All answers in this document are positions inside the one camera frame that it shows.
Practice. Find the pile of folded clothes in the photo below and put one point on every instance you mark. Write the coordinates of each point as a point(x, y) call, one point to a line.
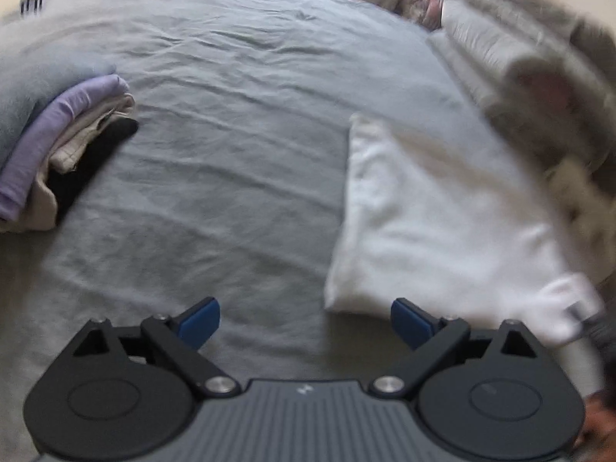
point(48, 139)

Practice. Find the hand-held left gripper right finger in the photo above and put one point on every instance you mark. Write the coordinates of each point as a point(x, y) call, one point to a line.
point(409, 325)

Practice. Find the white sweatshirt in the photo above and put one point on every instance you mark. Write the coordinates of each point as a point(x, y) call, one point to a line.
point(433, 221)

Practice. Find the folded light blue garment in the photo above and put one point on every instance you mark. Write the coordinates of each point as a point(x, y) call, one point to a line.
point(33, 91)

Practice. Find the white plush dog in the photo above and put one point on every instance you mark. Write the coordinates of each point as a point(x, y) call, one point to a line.
point(582, 202)

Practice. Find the bed with grey sheet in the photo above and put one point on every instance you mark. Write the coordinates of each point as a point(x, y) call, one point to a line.
point(240, 130)

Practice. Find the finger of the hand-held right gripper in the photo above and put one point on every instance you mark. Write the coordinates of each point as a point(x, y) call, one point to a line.
point(594, 322)

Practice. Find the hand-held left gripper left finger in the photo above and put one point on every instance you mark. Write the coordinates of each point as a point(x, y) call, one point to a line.
point(202, 322)

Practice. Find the folded beige garment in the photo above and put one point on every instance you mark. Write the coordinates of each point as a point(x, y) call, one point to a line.
point(82, 139)

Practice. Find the folded grey duvet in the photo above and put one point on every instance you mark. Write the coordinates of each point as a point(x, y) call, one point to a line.
point(519, 67)

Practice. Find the pile of pink clothes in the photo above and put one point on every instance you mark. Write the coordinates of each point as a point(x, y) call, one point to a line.
point(428, 0)

